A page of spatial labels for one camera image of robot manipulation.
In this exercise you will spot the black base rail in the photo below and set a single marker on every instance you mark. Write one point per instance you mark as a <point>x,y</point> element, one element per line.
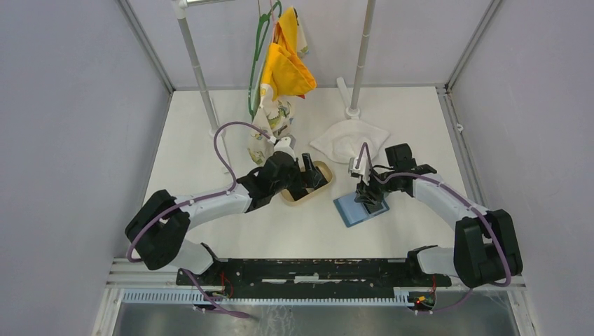
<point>316,278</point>

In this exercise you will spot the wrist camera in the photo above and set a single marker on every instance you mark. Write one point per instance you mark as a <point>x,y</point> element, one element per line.
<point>285,145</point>
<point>359,168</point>

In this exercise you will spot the yellow hanging cloth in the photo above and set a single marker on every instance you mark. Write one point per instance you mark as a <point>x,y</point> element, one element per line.
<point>284,71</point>

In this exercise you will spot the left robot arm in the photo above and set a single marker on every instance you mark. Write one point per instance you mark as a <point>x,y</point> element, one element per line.
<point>158,230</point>

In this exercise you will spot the rack pole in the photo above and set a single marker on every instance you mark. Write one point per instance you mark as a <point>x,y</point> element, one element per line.
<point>180,8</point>
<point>351,98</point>

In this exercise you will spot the beige oval tray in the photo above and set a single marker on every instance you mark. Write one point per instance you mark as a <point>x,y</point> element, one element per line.
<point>328,176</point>

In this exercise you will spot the right rack pole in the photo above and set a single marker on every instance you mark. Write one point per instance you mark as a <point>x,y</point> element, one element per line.
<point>351,98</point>

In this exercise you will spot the blue leather card holder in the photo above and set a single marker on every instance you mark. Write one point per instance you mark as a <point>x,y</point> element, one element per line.
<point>353,213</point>

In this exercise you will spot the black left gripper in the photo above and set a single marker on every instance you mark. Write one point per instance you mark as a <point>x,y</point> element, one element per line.
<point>312,176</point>

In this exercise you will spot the green clothes hanger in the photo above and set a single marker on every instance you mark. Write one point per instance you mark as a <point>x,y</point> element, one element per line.
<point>262,38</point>

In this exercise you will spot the dinosaur print hanging cloth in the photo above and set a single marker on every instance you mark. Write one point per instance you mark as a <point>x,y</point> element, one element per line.
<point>273,118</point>

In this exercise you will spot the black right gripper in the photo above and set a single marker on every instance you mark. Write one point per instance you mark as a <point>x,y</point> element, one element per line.
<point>368,193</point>

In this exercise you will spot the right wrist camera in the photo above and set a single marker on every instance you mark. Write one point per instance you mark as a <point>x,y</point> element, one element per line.
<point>359,168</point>

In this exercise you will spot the left rack pole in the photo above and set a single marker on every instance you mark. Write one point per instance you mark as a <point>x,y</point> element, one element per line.
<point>180,8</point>

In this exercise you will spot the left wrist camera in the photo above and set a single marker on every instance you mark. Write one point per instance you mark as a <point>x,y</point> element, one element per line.
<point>285,145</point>

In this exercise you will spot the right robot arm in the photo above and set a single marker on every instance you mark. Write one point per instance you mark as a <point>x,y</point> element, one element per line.
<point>485,248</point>

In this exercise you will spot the white crumpled cloth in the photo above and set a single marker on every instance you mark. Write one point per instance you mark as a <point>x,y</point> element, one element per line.
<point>343,140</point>

